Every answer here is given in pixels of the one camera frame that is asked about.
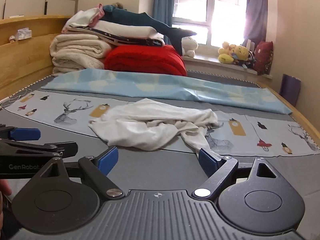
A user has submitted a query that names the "white long sleeve shirt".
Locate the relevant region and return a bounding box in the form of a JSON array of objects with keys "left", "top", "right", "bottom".
[{"left": 88, "top": 99, "right": 219, "bottom": 152}]

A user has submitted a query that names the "person's left hand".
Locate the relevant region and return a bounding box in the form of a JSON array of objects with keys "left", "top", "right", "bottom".
[{"left": 0, "top": 179, "right": 12, "bottom": 229}]

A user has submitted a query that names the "grey deer print bed sheet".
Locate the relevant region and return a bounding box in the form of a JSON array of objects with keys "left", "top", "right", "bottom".
[{"left": 0, "top": 69, "right": 320, "bottom": 205}]

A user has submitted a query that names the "wooden bed headboard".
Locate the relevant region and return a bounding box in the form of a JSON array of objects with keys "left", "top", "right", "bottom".
[{"left": 0, "top": 15, "right": 70, "bottom": 100}]

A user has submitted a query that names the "light blue folded sheet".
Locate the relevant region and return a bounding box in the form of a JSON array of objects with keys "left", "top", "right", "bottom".
[{"left": 43, "top": 69, "right": 292, "bottom": 115}]

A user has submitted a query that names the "cream folded blanket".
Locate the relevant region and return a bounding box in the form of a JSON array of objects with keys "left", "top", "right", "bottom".
[{"left": 49, "top": 34, "right": 112, "bottom": 76}]

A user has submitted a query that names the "tissue pack on headboard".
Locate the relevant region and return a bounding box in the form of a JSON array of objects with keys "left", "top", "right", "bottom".
[{"left": 15, "top": 28, "right": 32, "bottom": 41}]

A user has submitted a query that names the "yellow plush toy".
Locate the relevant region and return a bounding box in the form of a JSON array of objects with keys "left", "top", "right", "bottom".
[{"left": 218, "top": 42, "right": 250, "bottom": 65}]

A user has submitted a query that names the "red cushion on windowsill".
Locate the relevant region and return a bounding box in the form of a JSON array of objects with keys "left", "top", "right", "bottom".
[{"left": 253, "top": 41, "right": 274, "bottom": 75}]

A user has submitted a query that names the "red folded blanket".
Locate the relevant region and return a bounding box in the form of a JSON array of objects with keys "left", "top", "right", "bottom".
[{"left": 104, "top": 45, "right": 187, "bottom": 76}]

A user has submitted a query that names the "white folded quilt dark trim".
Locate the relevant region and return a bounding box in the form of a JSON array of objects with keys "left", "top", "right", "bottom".
[{"left": 62, "top": 7, "right": 165, "bottom": 47}]

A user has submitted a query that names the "white plush toy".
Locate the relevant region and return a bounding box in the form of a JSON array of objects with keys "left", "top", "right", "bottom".
[{"left": 182, "top": 37, "right": 199, "bottom": 57}]

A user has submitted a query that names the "teal shark plush toy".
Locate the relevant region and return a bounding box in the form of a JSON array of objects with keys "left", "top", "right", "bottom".
[{"left": 101, "top": 5, "right": 197, "bottom": 56}]

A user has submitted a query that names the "purple curtain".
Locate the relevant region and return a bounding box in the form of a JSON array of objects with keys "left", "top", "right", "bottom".
[{"left": 244, "top": 0, "right": 268, "bottom": 47}]

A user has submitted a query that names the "blue curtain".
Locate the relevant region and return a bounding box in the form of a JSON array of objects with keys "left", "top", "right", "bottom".
[{"left": 152, "top": 0, "right": 176, "bottom": 29}]

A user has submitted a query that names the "white cable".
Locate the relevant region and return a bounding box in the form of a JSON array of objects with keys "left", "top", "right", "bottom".
[{"left": 0, "top": 88, "right": 33, "bottom": 110}]

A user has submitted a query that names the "purple box by wall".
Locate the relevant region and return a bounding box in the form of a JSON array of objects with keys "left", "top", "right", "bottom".
[{"left": 279, "top": 74, "right": 301, "bottom": 107}]

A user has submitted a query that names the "window frame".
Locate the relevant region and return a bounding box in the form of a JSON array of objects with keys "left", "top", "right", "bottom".
[{"left": 172, "top": 0, "right": 247, "bottom": 47}]

